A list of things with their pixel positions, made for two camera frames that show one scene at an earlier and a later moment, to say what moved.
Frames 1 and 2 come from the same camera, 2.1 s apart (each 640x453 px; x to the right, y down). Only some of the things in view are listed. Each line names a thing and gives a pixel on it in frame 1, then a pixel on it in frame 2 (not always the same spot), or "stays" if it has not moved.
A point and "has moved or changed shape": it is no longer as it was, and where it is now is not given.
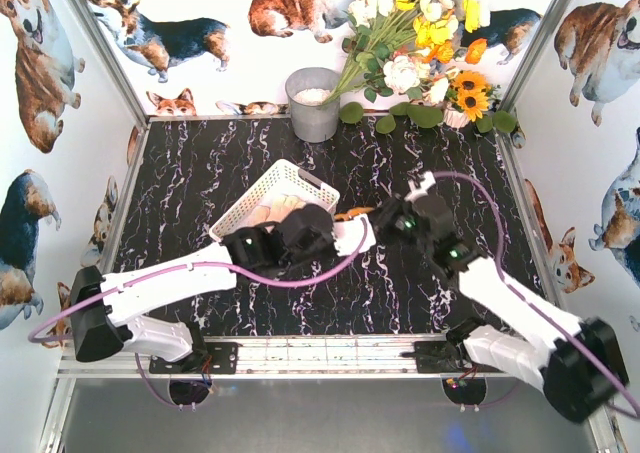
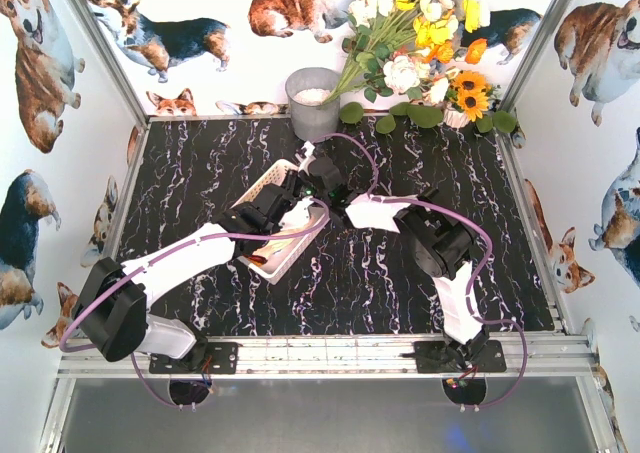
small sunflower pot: (470, 95) stays
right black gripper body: (382, 216) -> (310, 174)
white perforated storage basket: (284, 178) has moved or changed shape
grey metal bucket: (307, 89) stays
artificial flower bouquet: (409, 31) stays
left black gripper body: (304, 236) -> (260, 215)
